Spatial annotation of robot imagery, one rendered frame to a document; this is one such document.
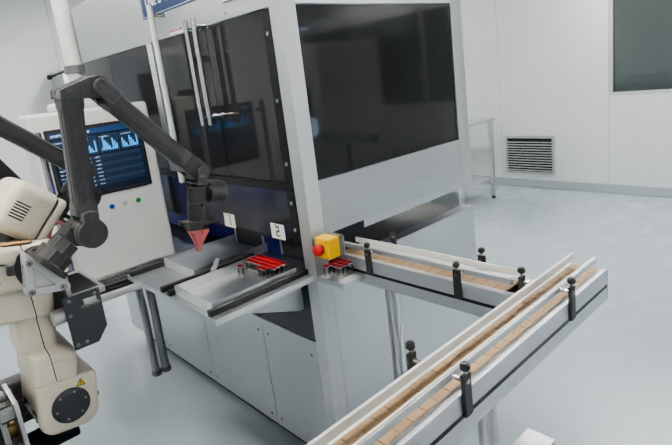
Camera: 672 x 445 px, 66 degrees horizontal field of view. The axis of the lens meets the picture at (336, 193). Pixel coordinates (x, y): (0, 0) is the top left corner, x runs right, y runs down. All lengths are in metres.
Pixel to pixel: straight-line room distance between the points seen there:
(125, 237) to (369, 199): 1.17
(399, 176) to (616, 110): 4.17
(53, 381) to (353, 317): 1.01
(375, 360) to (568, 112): 4.52
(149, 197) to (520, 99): 4.77
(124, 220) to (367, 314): 1.19
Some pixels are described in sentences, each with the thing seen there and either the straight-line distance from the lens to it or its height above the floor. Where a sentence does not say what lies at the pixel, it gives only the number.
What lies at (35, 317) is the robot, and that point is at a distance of 1.72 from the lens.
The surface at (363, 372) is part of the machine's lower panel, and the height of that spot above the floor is 0.41.
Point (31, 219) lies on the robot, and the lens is 1.63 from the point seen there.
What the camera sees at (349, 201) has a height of 1.10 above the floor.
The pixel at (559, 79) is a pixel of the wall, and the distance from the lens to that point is 6.22.
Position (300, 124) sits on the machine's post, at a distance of 1.75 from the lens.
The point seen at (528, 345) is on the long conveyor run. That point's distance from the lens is 1.31.
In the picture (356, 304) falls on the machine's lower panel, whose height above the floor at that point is 0.70.
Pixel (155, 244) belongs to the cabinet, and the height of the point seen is 0.88.
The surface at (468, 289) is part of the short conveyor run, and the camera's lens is 1.56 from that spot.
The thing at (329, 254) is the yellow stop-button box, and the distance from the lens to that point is 1.75.
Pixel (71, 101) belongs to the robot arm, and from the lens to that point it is 1.48.
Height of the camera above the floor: 1.56
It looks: 13 degrees down
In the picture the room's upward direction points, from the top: 7 degrees counter-clockwise
